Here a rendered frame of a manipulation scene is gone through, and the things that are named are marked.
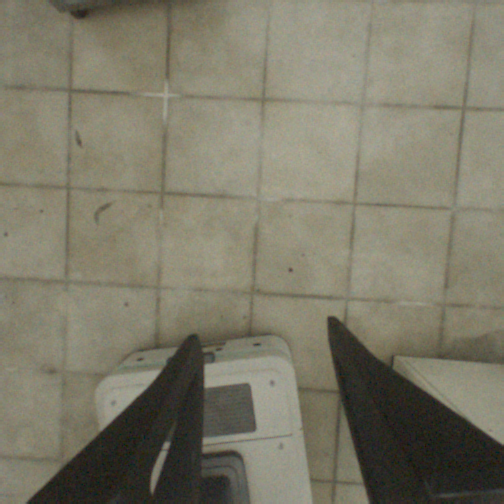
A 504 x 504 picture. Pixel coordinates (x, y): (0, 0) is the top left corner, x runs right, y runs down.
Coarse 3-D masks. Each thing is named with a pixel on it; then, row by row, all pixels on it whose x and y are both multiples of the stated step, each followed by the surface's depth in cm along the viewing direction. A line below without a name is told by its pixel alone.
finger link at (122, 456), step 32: (192, 352) 13; (160, 384) 11; (192, 384) 13; (128, 416) 9; (160, 416) 10; (192, 416) 13; (96, 448) 8; (128, 448) 8; (160, 448) 9; (192, 448) 12; (64, 480) 8; (96, 480) 8; (128, 480) 8; (160, 480) 12; (192, 480) 12
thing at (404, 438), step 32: (352, 352) 11; (352, 384) 11; (384, 384) 9; (352, 416) 12; (384, 416) 8; (416, 416) 8; (448, 416) 8; (384, 448) 8; (416, 448) 7; (448, 448) 7; (480, 448) 7; (384, 480) 11; (416, 480) 7; (448, 480) 6; (480, 480) 6
